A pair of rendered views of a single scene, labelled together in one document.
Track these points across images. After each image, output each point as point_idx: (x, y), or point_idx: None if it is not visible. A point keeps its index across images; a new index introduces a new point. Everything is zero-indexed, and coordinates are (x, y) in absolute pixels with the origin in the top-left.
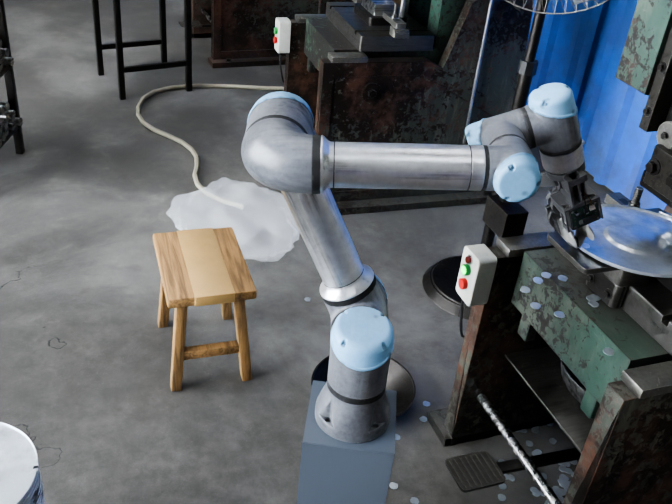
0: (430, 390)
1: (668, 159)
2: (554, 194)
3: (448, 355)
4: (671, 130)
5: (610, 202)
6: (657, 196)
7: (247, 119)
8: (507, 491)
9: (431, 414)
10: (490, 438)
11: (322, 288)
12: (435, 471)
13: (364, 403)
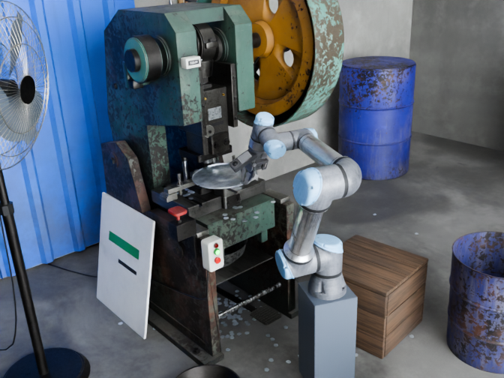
0: (178, 374)
1: (220, 136)
2: (256, 161)
3: (136, 374)
4: (210, 127)
5: (172, 191)
6: (210, 158)
7: (321, 190)
8: (241, 331)
9: (206, 363)
10: None
11: (307, 257)
12: (244, 358)
13: None
